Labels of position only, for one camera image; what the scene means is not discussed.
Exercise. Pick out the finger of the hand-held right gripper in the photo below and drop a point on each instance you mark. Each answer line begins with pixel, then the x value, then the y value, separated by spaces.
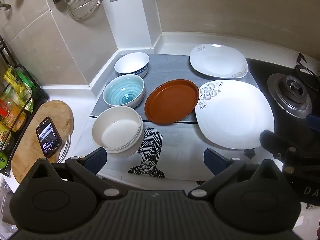
pixel 313 122
pixel 273 142

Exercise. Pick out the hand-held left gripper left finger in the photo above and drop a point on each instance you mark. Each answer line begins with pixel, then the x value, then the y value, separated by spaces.
pixel 97 160

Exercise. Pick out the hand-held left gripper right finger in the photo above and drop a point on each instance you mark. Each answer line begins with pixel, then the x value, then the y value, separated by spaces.
pixel 212 159

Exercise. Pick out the large plain white bowl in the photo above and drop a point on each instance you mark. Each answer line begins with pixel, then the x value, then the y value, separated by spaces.
pixel 117 132

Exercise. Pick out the white mat geometric black print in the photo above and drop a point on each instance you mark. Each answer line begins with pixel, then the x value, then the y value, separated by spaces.
pixel 182 155

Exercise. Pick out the metal stove burner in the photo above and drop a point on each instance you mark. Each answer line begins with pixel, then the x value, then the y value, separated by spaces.
pixel 290 92

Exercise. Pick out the large white floral square plate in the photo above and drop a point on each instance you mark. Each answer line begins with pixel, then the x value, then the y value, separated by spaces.
pixel 235 115

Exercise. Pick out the black smartphone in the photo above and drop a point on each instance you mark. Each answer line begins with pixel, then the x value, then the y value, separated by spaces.
pixel 48 136

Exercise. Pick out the black pan support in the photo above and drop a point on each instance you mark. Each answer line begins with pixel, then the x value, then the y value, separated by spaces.
pixel 303 67

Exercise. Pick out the round wooden cutting board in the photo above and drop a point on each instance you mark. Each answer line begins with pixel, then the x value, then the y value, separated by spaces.
pixel 50 110

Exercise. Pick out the brown round plate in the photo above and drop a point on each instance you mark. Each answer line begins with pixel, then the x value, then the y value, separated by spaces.
pixel 172 101

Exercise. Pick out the light blue swirl bowl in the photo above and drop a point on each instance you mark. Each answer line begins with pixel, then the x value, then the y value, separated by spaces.
pixel 123 92

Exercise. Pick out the yellow jar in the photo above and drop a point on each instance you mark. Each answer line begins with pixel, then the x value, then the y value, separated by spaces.
pixel 16 117

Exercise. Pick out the small white floral square plate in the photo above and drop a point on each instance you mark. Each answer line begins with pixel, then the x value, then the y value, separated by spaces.
pixel 217 60

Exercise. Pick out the grey mat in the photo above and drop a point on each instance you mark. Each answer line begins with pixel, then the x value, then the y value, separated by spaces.
pixel 170 67

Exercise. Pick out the white bowl blue patterned outside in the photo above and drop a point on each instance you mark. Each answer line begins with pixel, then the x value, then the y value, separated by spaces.
pixel 130 63

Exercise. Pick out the yellow green seasoning packets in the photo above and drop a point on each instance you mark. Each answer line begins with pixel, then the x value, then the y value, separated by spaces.
pixel 20 85

